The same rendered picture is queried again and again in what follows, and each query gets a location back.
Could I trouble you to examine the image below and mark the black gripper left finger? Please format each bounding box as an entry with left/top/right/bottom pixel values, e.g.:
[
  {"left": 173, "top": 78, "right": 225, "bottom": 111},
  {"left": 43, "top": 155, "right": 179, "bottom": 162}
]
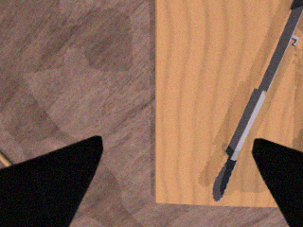
[{"left": 0, "top": 136, "right": 103, "bottom": 227}]

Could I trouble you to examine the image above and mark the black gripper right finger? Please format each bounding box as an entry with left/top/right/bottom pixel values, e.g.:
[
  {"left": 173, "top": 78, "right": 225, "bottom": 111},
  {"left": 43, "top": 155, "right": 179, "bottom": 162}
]
[{"left": 252, "top": 138, "right": 303, "bottom": 227}]

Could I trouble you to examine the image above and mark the light wooden board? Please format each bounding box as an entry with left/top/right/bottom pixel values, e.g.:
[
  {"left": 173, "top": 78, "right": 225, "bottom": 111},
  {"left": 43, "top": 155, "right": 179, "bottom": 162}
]
[{"left": 155, "top": 0, "right": 303, "bottom": 208}]

